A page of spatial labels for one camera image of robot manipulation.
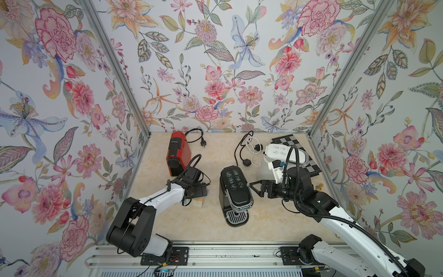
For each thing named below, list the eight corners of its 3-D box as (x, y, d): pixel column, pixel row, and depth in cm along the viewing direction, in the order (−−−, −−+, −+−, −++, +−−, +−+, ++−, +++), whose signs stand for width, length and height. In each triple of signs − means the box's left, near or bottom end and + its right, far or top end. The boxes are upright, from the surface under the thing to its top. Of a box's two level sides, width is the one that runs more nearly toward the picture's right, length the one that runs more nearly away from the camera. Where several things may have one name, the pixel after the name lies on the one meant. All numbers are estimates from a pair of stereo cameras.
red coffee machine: (171, 181, 98) (162, 162, 84) (177, 150, 112) (171, 130, 98) (188, 181, 98) (182, 162, 84) (192, 150, 112) (188, 130, 98)
